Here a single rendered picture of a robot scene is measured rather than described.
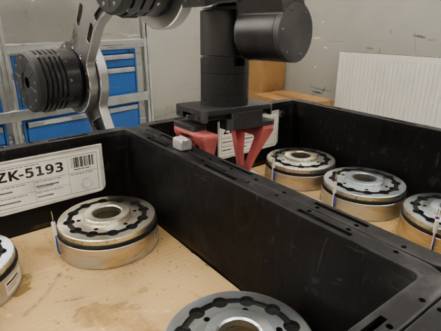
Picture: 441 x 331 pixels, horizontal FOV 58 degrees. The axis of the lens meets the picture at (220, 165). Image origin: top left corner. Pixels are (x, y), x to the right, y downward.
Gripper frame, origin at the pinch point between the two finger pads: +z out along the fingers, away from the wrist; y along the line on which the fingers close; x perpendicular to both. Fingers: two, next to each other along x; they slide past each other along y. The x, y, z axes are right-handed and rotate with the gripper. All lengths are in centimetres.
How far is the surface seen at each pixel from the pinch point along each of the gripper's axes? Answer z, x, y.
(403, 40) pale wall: -14, 141, 276
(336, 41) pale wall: -13, 198, 267
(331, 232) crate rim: -4.8, -23.9, -8.8
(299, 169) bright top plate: 0.6, -2.6, 11.1
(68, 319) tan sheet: 5.1, -9.6, -22.6
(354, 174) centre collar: 0.3, -8.9, 14.9
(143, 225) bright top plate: 1.4, -4.5, -13.3
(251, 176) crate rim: -5.3, -13.7, -7.0
